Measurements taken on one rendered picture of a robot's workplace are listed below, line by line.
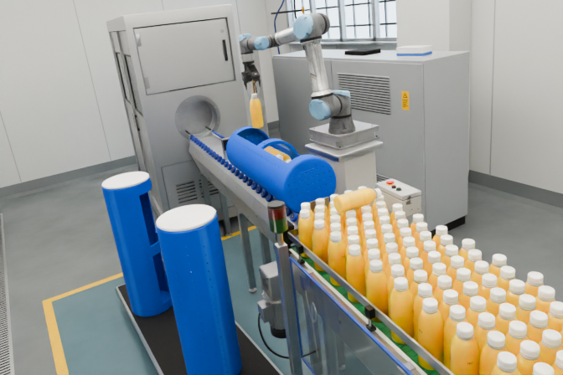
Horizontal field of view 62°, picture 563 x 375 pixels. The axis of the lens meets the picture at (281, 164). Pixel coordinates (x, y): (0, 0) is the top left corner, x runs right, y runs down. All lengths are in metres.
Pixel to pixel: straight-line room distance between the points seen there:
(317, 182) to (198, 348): 0.98
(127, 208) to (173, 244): 0.79
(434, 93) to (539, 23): 1.20
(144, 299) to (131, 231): 0.47
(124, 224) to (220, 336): 0.94
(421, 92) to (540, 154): 1.49
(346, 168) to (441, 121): 1.43
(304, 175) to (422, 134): 1.65
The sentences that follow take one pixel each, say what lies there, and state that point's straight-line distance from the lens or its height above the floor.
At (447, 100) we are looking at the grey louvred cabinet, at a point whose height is 1.11.
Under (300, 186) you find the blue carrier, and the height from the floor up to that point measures 1.11.
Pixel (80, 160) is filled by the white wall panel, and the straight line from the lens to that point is 7.00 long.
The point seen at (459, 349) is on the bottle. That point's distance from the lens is 1.32.
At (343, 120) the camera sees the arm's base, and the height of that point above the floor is 1.30.
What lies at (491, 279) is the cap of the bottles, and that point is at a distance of 1.50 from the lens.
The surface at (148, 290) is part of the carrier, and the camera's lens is 3.13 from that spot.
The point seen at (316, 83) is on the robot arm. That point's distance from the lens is 2.44.
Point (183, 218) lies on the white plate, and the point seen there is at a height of 1.04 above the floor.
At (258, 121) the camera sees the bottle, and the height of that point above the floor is 1.28.
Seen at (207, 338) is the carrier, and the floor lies 0.45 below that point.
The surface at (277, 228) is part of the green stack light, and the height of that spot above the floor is 1.18.
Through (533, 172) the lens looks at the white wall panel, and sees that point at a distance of 4.76.
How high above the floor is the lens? 1.89
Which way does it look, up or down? 18 degrees down
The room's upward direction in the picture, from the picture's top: 7 degrees counter-clockwise
